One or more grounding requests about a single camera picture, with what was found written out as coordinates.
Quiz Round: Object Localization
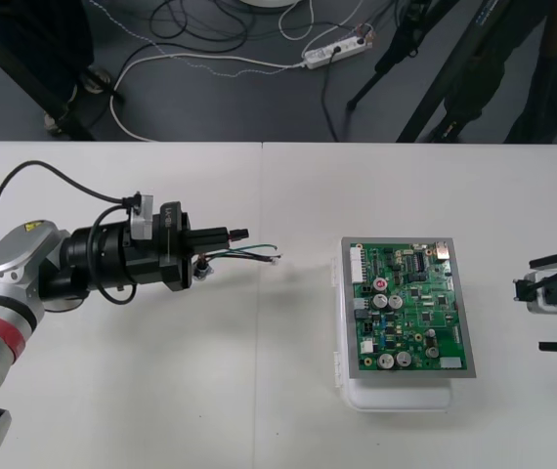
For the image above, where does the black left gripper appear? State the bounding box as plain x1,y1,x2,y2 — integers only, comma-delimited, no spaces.
157,199,232,295

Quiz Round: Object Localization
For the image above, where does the red black green cable bundle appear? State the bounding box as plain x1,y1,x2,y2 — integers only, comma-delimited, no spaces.
192,226,285,283

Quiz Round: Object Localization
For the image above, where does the person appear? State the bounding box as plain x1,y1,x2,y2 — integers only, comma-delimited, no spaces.
38,0,112,97
429,0,557,145

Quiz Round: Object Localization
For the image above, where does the white power strip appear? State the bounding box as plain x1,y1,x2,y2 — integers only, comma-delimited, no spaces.
302,33,373,70

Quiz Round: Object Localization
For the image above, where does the white round base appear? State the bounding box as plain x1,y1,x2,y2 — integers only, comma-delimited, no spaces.
238,0,305,9

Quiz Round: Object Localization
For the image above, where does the black slanted stand leg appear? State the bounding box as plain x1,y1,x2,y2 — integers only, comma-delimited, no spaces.
395,0,510,145

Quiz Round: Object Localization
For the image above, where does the black tripod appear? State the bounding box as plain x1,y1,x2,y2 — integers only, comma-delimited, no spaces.
346,0,437,111

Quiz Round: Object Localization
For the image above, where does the pale grey right wrist camera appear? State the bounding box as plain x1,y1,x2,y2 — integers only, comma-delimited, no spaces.
512,270,557,315

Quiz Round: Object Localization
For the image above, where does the pale grey wrist camera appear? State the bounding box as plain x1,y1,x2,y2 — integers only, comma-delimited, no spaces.
512,270,557,315
128,192,157,242

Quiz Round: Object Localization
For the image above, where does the pale grey left wrist camera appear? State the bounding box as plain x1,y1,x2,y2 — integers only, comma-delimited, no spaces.
128,192,157,242

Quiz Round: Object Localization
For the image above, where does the white floor cable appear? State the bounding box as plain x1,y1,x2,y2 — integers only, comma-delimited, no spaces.
108,40,309,144

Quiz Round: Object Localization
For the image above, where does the green circuit board grey frame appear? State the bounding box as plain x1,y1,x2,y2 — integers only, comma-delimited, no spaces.
341,236,478,381

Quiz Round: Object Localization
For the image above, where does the twisted white-blue floor cable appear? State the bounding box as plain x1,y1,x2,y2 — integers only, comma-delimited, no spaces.
87,0,305,79

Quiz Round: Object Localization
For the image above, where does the black floor cable tangle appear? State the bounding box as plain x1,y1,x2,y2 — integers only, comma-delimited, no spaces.
134,0,341,144

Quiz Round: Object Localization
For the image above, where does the black slanted frame bar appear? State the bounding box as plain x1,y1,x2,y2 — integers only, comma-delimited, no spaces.
0,8,97,143

